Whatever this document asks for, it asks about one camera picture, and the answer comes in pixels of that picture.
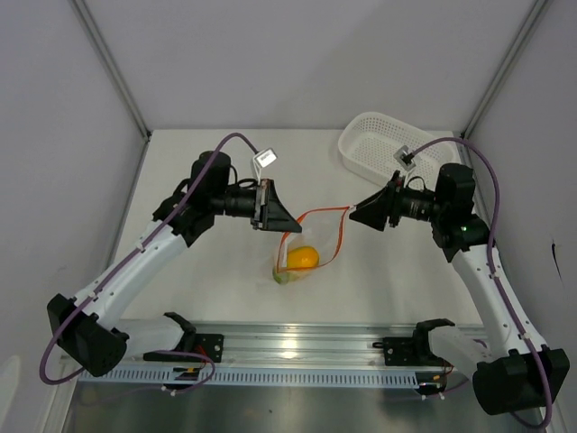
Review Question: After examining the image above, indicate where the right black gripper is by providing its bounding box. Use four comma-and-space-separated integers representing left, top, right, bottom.
350, 170, 447, 232

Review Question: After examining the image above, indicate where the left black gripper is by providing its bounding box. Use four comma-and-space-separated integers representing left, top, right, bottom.
210, 179, 301, 233

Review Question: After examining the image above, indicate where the clear orange zip top bag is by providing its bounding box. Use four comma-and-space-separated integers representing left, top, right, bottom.
272, 206, 354, 272

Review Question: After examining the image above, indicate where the orange fruit with leaf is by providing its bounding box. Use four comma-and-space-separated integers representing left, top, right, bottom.
286, 245, 320, 270

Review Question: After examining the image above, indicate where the yellow green mango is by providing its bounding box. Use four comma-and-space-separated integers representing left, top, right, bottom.
272, 269, 312, 285

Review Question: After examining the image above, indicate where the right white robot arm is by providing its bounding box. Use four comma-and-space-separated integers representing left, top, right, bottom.
350, 163, 570, 415

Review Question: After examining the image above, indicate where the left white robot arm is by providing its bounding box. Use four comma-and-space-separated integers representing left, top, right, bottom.
47, 152, 302, 377

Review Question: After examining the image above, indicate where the white perforated plastic basket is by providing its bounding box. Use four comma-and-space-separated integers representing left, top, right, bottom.
337, 112, 460, 187

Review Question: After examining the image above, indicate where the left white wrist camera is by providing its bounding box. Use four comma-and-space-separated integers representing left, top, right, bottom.
251, 148, 278, 182

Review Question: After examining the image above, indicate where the right side aluminium rail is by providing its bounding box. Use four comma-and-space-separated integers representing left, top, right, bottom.
453, 137, 527, 339

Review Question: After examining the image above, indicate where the aluminium mounting rail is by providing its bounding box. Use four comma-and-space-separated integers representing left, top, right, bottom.
60, 320, 552, 373

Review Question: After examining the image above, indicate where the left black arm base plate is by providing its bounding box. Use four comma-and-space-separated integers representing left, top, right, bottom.
142, 334, 225, 364

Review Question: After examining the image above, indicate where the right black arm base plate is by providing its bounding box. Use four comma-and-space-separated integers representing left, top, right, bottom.
371, 336, 445, 367

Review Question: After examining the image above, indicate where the white slotted cable duct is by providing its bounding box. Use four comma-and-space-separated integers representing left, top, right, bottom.
79, 365, 419, 389

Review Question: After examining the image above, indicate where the left aluminium frame post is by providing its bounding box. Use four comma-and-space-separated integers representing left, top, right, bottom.
68, 0, 151, 140

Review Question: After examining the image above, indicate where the aluminium frame post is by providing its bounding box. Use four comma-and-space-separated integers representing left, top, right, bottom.
460, 0, 554, 139
68, 0, 151, 140

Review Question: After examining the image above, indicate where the right aluminium frame post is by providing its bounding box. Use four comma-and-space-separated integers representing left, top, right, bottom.
460, 0, 554, 139

